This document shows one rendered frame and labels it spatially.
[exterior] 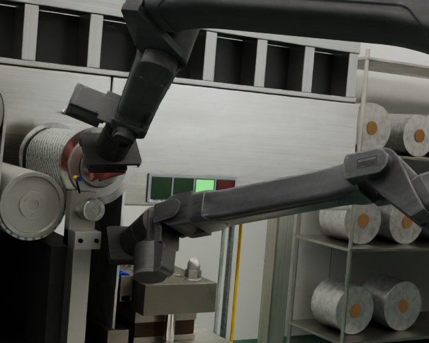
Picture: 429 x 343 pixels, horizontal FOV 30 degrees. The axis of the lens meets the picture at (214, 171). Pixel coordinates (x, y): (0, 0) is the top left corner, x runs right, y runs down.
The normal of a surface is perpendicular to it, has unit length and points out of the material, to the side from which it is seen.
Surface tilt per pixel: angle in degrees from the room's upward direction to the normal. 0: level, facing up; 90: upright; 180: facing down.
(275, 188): 64
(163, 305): 90
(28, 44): 90
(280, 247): 90
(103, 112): 77
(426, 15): 68
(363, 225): 90
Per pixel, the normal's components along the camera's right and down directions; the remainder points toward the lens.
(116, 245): 0.47, -0.43
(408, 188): -0.58, -0.40
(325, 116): 0.51, 0.09
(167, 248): 0.81, -0.21
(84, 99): 0.22, -0.17
